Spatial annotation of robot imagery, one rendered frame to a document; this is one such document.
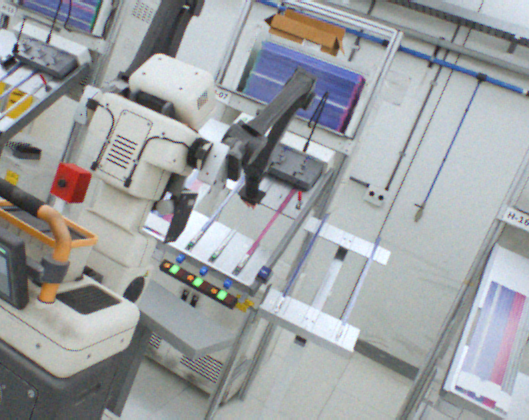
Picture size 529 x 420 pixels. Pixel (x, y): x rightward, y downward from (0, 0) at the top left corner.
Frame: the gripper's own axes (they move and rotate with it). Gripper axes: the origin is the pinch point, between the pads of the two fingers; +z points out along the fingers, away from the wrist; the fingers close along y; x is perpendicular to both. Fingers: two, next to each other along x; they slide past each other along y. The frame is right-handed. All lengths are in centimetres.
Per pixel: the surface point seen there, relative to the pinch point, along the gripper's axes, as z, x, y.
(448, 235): 118, -126, -84
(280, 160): -6.3, -24.2, -0.2
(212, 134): 1.0, -28.2, 38.5
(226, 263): 0.8, 28.7, -5.5
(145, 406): 54, 81, 5
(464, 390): -1, 31, -103
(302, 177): -5.1, -21.4, -12.6
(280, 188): 0.9, -15.6, -5.3
